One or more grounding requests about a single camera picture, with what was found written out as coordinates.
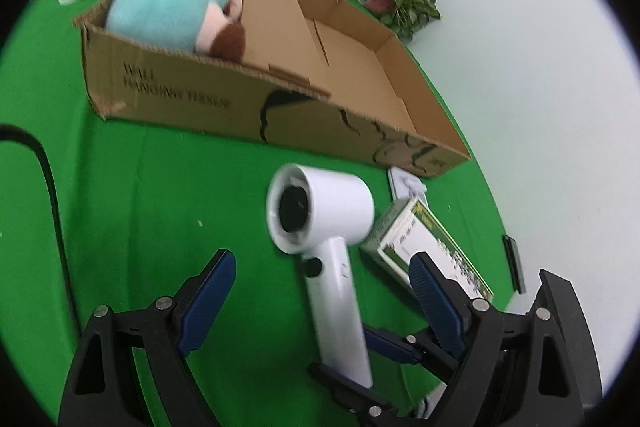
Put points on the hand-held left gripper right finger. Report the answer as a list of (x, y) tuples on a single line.
[(435, 302)]

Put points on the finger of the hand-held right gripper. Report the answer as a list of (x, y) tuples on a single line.
[(387, 343), (350, 394)]

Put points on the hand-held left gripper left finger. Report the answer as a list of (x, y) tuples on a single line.
[(207, 302)]

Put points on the green white medicine box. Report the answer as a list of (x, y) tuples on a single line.
[(400, 242)]

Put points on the white phone stand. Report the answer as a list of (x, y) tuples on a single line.
[(402, 182)]

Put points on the white hair dryer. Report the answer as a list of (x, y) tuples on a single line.
[(330, 202)]

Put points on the large cardboard box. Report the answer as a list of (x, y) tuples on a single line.
[(350, 77)]

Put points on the pink blue plush pig toy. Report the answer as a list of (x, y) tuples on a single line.
[(160, 2)]

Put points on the dark grey flat object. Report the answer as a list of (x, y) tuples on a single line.
[(514, 262)]

